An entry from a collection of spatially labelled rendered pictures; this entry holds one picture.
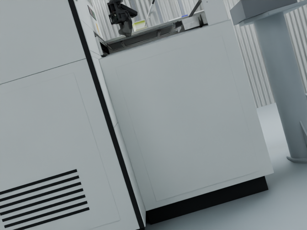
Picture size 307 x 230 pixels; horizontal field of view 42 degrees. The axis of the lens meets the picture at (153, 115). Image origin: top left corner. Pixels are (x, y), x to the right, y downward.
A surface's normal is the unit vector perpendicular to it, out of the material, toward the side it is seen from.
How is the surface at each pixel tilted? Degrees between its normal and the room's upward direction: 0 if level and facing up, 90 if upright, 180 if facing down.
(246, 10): 90
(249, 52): 90
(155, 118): 90
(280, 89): 90
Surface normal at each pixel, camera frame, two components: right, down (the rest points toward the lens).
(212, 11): 0.01, 0.09
